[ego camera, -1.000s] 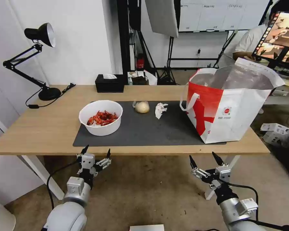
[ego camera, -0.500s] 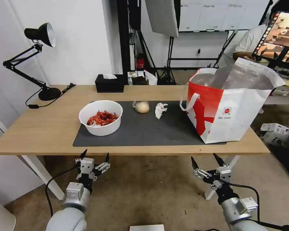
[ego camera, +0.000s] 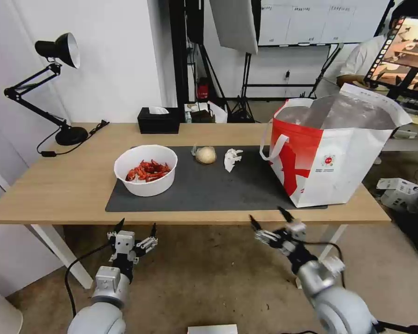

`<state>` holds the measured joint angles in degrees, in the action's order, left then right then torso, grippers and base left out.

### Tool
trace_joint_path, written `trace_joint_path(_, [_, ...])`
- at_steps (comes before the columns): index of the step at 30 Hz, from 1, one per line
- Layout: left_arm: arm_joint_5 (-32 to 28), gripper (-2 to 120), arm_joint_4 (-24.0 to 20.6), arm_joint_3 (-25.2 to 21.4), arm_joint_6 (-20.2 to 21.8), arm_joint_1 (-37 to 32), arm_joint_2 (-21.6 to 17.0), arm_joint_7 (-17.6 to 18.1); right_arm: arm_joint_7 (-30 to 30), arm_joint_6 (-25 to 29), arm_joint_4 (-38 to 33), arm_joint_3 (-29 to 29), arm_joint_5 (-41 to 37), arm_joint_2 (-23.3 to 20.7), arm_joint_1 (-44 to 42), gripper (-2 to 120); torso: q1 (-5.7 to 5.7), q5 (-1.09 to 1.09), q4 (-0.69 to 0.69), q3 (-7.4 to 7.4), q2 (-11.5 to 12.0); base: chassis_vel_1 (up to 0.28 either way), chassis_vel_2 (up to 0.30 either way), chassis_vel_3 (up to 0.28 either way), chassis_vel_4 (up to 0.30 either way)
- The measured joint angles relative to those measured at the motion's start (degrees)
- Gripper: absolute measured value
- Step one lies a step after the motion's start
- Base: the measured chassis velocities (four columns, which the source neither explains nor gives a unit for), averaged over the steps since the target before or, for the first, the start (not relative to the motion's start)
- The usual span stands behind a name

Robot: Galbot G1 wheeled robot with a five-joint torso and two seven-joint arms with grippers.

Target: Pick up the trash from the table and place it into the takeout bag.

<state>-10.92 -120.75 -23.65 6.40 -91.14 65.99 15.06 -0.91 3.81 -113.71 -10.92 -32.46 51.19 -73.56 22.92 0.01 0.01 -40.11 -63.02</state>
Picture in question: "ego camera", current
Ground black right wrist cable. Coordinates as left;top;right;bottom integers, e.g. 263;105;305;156
303;240;346;290

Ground tablet screen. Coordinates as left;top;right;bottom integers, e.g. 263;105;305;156
363;13;418;92

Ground red canister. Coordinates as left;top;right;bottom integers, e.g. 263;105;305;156
196;77;210;100

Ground white round bin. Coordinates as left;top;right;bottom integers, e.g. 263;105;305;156
0;281;24;334

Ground black lamp power cable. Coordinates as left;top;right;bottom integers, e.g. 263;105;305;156
36;119;110;159

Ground red crayfish shells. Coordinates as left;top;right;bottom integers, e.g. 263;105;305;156
125;158;172;183

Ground red and white takeout bag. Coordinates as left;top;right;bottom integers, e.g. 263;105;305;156
259;83;414;209

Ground white round bowl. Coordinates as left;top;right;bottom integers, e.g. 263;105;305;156
113;144;179;198

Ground person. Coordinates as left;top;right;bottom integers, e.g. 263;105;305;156
335;0;418;92

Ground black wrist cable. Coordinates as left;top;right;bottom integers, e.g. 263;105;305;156
303;240;346;290
64;243;116;318

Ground beige crumpled paper ball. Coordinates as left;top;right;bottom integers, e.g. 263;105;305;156
190;145;218;165

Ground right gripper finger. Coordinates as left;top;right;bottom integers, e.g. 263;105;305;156
248;214;282;248
277;206;303;227

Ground black light stand tripod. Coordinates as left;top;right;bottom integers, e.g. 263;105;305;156
225;51;258;124

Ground white robot front shell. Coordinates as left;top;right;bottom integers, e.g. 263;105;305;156
187;324;239;334

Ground black tissue box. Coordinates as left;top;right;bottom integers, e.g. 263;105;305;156
137;107;181;135

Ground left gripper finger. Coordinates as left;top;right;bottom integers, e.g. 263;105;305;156
136;223;159;260
106;218;126;245

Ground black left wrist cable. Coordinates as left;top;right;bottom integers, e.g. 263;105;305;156
64;243;116;318

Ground black tablet stand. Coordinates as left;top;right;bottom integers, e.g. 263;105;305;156
385;66;418;102

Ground dark grey table mat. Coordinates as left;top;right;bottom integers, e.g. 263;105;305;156
104;145;329;213

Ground white cardboard boxes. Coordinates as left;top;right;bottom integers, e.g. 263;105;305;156
375;177;418;213

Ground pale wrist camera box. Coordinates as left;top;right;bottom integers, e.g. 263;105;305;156
285;221;307;241
115;231;136;257

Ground white table leg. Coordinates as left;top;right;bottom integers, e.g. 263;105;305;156
30;224;94;290
316;224;349;262

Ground white crumpled tissue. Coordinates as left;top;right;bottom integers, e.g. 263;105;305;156
223;148;245;174

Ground whiteboard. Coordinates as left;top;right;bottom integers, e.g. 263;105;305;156
257;0;395;48

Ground black desk lamp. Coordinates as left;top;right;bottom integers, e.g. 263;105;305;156
4;32;90;147

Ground black upright frame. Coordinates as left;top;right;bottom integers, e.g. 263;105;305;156
168;0;205;109

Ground white softbox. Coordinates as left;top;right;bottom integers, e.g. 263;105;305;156
209;0;262;56

